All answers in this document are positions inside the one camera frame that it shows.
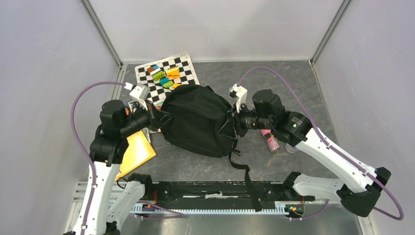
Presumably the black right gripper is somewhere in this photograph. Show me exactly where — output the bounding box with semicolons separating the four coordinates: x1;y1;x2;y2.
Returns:
218;101;273;139

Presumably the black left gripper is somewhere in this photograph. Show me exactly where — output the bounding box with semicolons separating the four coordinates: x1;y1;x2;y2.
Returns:
120;98;174;136

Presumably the black student backpack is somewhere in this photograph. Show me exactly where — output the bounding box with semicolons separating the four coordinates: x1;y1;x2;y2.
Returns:
160;84;263;213

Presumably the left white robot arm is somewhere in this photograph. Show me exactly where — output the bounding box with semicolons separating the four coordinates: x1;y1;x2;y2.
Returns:
68;100;172;235

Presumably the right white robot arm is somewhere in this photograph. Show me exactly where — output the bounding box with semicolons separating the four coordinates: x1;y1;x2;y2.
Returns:
229;85;391;217

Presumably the orange treehouse story book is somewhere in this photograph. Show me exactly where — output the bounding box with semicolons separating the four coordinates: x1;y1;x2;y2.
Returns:
142;127;161;134

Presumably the teal paperback book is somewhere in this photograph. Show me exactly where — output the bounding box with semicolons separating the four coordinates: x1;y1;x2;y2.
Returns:
128;101;141;113

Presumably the pink water bottle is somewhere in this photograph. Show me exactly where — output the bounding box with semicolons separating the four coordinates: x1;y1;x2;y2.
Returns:
260;129;279;152

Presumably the yellow book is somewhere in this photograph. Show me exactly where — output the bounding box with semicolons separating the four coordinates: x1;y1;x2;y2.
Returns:
115;131;156;181

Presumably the yellow small toy brick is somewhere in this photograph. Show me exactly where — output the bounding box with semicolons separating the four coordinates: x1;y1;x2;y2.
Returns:
171;83;181;89

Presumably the light green flat brick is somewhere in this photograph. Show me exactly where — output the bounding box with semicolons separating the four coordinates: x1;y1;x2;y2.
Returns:
163;81;174;88

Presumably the teal toy brick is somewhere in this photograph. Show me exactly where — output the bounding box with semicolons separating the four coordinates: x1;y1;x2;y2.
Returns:
160;77;169;86

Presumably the black and white chess mat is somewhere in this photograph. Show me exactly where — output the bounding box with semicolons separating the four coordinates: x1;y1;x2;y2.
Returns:
135;52;200;107

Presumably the green toy brick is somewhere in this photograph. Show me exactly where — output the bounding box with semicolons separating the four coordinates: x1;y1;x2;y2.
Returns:
152;71;165;81

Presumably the orange toy brick stack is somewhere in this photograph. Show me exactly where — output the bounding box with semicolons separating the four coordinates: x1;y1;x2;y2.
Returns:
165;66;180;80

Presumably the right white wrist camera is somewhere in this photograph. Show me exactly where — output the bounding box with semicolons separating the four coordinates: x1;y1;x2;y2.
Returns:
229;84;248;113

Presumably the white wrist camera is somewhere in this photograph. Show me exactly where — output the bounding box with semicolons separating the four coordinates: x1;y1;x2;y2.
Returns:
129;84;150;110
229;84;248;113

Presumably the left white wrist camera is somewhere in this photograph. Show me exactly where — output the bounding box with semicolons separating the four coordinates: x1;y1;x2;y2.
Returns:
129;84;150;110

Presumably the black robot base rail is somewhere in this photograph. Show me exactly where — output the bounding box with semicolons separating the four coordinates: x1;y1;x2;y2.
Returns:
141;181;315;210

